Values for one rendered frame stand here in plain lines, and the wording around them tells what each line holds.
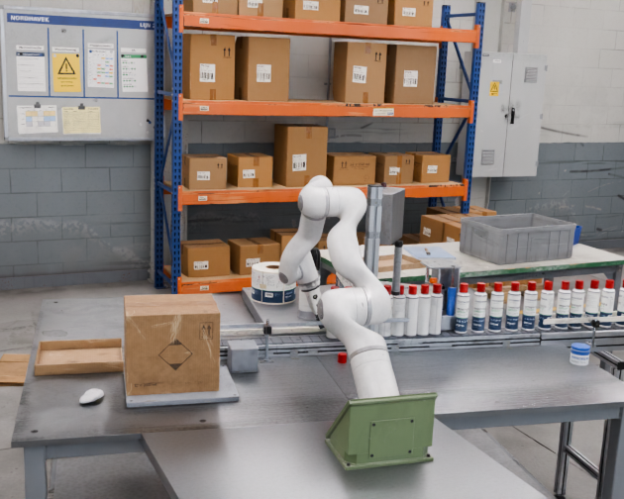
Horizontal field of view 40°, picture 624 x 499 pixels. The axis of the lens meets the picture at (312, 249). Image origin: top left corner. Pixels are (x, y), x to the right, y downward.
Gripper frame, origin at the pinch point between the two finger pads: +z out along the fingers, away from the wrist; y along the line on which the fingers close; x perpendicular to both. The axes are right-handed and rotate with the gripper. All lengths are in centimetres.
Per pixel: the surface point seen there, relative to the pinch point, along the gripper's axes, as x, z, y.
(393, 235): -33.1, -27.8, -15.2
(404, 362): -22.6, 20.2, -17.9
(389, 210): -34, -38, -18
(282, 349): 18.1, 2.2, -5.0
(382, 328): -21.9, 10.7, -2.0
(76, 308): 91, -21, 68
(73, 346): 91, -23, 13
